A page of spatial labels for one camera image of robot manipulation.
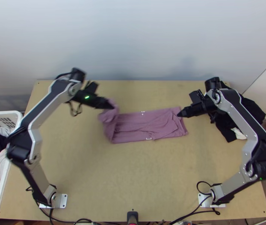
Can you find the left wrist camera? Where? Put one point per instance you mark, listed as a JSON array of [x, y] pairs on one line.
[[93, 86]]

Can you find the pile of folded clothes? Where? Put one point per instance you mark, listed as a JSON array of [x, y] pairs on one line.
[[252, 110]]

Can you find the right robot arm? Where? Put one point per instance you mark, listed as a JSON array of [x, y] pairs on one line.
[[236, 110]]

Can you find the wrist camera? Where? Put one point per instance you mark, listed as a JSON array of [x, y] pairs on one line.
[[93, 86], [196, 97]]

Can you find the white laundry basket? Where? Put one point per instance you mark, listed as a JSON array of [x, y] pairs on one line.
[[5, 116]]

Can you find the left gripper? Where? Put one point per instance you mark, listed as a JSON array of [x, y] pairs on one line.
[[96, 100]]

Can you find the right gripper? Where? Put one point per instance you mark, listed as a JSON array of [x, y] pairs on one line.
[[196, 109]]

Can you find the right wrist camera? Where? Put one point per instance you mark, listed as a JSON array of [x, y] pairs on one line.
[[196, 97]]

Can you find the pink t-shirt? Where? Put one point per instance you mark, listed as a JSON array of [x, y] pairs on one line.
[[147, 126]]

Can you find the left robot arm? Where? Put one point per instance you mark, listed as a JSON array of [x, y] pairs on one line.
[[41, 105]]

